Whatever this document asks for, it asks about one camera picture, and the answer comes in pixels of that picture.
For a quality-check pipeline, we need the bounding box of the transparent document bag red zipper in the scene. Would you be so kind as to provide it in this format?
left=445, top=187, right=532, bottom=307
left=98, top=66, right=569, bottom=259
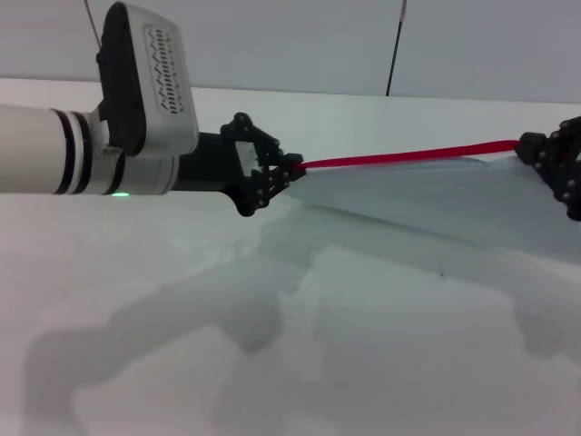
left=285, top=139, right=581, bottom=267

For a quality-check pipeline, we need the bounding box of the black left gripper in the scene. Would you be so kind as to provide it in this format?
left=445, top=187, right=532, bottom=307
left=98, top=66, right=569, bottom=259
left=172, top=112, right=305, bottom=219

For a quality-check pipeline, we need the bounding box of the grey black wrist camera box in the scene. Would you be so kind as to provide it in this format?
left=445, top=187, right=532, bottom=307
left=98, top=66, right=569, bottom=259
left=94, top=2, right=201, bottom=158

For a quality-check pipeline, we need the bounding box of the thin black hanging cable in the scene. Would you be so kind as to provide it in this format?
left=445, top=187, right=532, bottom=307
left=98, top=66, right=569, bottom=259
left=385, top=0, right=409, bottom=97

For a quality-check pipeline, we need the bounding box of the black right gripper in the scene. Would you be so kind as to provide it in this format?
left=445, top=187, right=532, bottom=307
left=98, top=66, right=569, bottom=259
left=517, top=114, right=581, bottom=224

